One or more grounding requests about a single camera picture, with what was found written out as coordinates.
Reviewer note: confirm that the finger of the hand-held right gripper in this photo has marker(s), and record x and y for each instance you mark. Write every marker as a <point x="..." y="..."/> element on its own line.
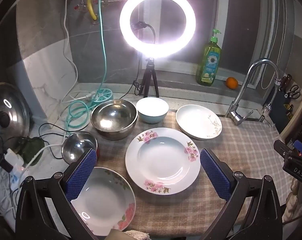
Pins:
<point x="298" y="146"/>
<point x="283" y="151"/>

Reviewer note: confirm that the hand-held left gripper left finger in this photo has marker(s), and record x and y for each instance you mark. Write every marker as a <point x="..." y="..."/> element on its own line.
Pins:
<point x="83" y="172"/>

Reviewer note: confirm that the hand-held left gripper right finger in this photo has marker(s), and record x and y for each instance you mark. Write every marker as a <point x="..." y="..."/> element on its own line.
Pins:
<point x="213" y="172"/>

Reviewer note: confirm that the small steel bowl red outside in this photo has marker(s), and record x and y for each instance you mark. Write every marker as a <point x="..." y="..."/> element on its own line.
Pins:
<point x="76" y="146"/>

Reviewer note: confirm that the white plate large pink peony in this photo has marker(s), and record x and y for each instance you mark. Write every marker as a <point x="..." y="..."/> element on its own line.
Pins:
<point x="103" y="200"/>

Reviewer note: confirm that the white plate pink flower sprigs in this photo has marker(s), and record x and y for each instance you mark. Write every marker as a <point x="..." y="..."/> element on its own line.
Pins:
<point x="163" y="160"/>

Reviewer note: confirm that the white plate gold leaf print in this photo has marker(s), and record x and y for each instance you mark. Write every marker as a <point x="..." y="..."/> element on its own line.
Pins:
<point x="196" y="121"/>

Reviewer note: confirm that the large stainless steel bowl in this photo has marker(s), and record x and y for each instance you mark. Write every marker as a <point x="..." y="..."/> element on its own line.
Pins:
<point x="113" y="120"/>

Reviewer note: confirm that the light blue ceramic bowl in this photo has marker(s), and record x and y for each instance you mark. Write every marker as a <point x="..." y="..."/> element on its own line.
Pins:
<point x="152" y="111"/>

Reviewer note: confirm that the person's right hand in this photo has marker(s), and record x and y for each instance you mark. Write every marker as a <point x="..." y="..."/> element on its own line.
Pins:
<point x="296" y="200"/>

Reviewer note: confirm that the beige plaid cloth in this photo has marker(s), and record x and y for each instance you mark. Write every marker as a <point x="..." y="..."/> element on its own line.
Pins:
<point x="236" y="145"/>

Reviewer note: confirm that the beige wooden shelf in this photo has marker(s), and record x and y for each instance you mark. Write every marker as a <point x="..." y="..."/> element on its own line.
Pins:
<point x="301" y="110"/>

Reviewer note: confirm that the dark knife holder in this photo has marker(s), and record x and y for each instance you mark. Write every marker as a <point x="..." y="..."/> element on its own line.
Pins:
<point x="286" y="107"/>

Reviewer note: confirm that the dark green object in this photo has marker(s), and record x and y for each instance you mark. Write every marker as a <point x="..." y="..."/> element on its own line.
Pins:
<point x="32" y="150"/>

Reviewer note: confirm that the white charger plug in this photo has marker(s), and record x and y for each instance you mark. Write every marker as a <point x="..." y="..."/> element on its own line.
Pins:
<point x="13" y="158"/>

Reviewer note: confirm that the chrome kitchen faucet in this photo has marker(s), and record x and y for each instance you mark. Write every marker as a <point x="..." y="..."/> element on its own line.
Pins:
<point x="243" y="85"/>

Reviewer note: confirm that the orange fruit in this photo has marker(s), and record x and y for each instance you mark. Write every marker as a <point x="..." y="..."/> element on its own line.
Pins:
<point x="231" y="83"/>

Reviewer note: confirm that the steel pot lid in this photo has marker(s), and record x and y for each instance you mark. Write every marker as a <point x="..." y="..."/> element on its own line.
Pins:
<point x="5" y="115"/>

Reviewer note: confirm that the green dish soap bottle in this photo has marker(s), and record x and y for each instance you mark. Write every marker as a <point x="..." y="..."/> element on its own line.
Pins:
<point x="208" y="62"/>

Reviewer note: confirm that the black phone holder gooseneck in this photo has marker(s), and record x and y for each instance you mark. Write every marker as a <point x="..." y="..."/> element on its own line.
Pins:
<point x="151" y="31"/>

